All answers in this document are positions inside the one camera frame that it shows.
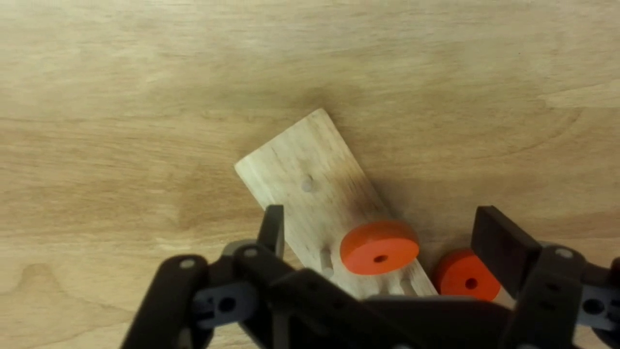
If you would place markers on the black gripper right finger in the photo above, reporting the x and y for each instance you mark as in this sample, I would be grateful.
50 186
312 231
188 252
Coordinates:
548 291

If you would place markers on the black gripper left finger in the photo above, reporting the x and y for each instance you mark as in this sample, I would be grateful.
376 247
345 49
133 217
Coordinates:
194 291

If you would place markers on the wooden peg stand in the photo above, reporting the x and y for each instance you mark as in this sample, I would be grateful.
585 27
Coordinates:
310 175

